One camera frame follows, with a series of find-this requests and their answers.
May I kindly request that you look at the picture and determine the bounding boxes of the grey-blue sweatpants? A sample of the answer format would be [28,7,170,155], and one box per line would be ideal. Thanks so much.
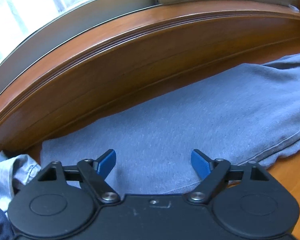
[40,54,300,195]

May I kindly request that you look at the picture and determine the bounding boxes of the light blue denim garment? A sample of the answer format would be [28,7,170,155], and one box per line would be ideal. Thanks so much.
[0,151,41,213]

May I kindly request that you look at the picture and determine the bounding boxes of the white window latch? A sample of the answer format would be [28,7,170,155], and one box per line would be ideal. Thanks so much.
[289,4,300,12]

